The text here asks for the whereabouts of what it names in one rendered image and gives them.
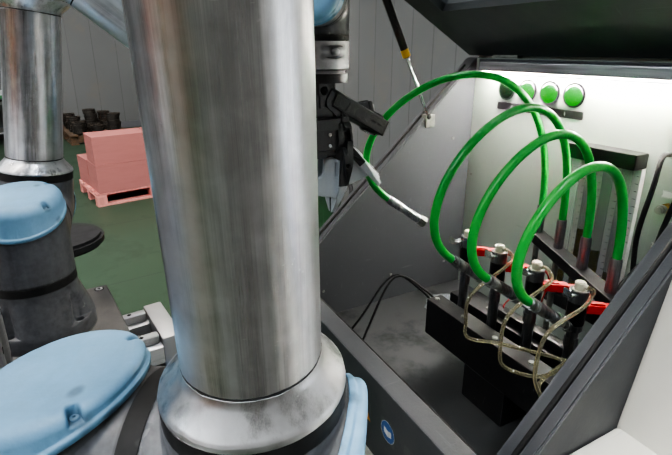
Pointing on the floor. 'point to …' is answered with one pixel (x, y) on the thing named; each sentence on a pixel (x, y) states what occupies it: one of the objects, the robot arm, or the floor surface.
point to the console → (653, 389)
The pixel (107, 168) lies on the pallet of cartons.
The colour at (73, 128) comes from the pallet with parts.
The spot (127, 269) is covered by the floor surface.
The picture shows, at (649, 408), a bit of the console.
